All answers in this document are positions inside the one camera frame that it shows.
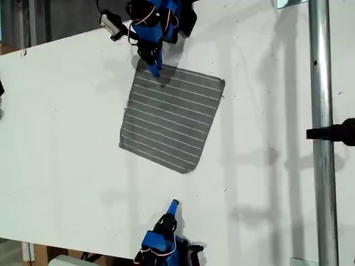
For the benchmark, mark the grey striped towel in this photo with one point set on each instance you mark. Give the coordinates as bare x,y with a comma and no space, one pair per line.
172,119

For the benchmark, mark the white box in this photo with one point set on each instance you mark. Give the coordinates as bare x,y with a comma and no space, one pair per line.
66,261

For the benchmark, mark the cardboard box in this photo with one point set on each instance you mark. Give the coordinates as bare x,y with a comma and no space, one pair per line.
40,253

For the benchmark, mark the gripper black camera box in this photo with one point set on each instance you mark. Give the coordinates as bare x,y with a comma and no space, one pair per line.
111,23
195,249

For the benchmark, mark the metal bracket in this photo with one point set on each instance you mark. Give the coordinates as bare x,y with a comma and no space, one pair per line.
283,3

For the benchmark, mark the white table leg bracket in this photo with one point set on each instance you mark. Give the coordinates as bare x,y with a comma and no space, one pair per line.
27,252

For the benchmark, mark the steel post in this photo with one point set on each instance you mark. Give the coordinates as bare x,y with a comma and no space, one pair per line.
321,83

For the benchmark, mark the black post clamp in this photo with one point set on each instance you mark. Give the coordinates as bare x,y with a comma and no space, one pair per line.
332,132

